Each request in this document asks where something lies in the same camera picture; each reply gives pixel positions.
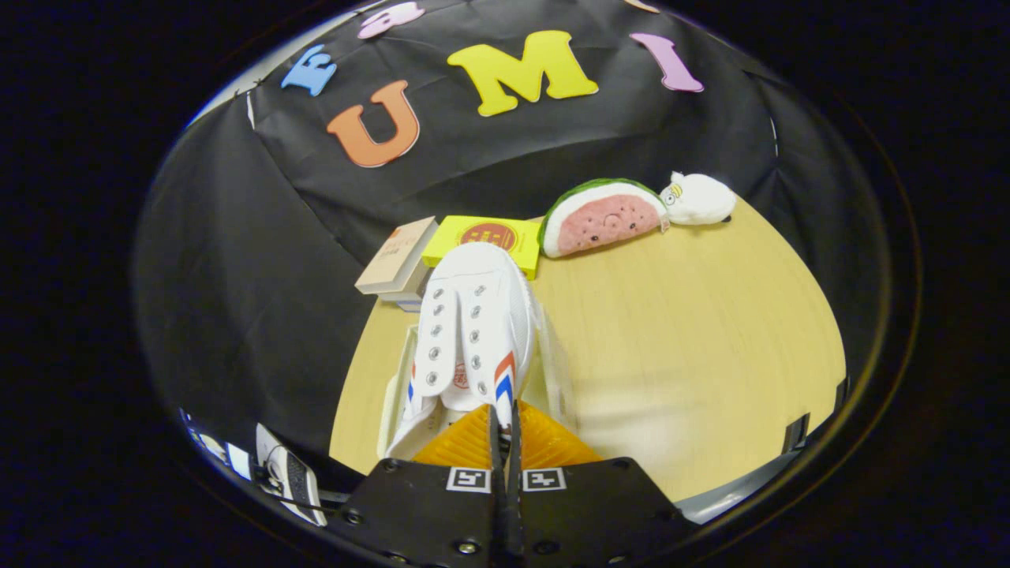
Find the blue cover book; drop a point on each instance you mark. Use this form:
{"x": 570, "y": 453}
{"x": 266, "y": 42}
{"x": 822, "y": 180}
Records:
{"x": 410, "y": 306}

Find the yellow book red circle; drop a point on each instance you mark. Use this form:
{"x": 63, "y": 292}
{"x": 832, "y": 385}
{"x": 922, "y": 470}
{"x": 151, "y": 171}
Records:
{"x": 489, "y": 233}

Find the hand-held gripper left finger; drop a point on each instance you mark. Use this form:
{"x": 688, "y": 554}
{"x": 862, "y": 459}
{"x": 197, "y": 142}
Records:
{"x": 426, "y": 513}

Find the watermelon slice plush toy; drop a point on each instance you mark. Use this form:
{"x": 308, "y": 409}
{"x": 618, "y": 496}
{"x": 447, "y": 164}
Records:
{"x": 604, "y": 221}

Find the beige cover book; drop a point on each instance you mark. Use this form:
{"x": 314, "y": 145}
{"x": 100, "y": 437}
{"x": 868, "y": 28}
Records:
{"x": 398, "y": 256}

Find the white striped canvas shoe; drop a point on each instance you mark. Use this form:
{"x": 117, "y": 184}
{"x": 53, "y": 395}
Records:
{"x": 418, "y": 434}
{"x": 481, "y": 315}

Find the grey cover book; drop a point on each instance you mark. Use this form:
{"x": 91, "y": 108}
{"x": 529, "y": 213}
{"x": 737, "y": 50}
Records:
{"x": 406, "y": 297}

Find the black table edge bracket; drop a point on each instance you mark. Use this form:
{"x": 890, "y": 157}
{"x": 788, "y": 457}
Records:
{"x": 795, "y": 432}

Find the cream fabric storage box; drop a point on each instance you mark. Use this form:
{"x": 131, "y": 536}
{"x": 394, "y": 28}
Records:
{"x": 556, "y": 371}

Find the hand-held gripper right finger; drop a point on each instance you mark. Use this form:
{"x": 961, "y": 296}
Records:
{"x": 588, "y": 513}

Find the black and white sneaker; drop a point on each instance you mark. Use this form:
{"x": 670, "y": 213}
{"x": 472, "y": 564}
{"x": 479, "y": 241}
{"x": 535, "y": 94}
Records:
{"x": 293, "y": 477}

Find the white plush toy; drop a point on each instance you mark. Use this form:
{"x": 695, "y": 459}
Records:
{"x": 702, "y": 199}

